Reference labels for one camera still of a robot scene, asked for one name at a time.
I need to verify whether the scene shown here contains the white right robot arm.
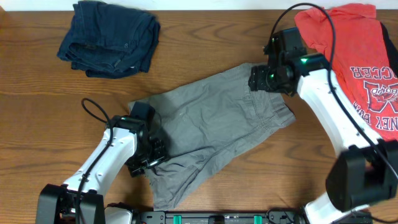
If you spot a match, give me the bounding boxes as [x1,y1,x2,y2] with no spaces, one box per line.
[248,54,397,223]

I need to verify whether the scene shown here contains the red printed t-shirt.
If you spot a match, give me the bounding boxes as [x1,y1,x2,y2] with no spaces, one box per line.
[295,3,397,141]

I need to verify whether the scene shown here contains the grey shorts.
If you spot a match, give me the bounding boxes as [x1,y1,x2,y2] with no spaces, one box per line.
[142,63,295,210]

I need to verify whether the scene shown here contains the folded dark navy garment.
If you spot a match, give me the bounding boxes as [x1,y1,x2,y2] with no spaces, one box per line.
[57,1,160,79]

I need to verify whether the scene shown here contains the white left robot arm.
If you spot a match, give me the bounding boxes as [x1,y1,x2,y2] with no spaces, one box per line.
[35,116,168,223]

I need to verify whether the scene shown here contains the black garment under red shirt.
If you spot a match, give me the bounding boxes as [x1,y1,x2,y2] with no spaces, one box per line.
[381,23,398,75]

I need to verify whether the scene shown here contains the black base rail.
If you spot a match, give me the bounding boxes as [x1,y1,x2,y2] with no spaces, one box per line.
[105,207,310,224]

